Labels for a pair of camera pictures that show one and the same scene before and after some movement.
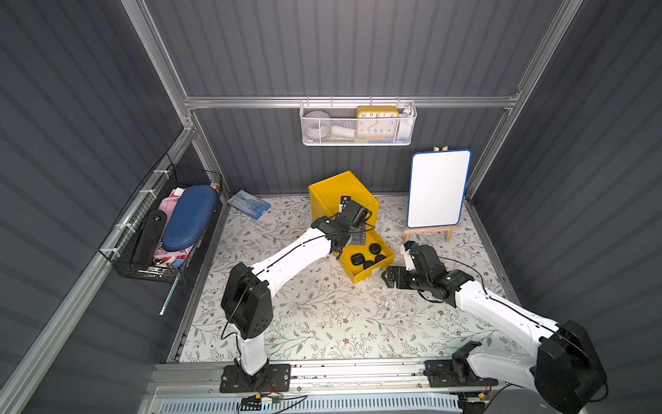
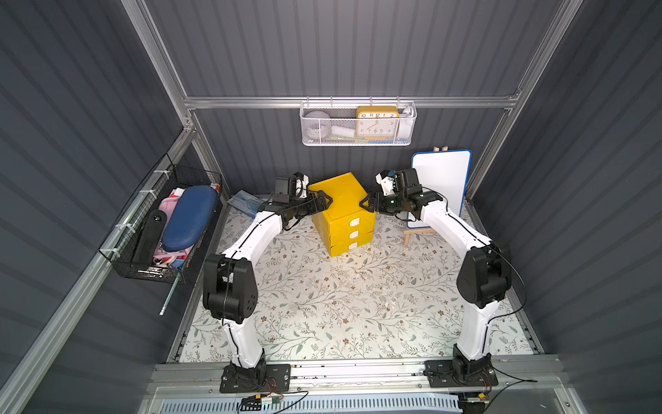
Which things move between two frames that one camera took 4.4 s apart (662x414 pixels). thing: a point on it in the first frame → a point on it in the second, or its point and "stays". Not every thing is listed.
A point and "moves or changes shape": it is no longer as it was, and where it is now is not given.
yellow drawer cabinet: [325, 197] stays
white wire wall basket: [351, 123] stays
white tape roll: [316, 123] stays
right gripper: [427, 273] → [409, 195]
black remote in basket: [150, 239] stays
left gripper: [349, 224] → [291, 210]
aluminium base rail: [330, 379] stays
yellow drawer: [360, 260] moves or changes shape
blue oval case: [193, 211] stays
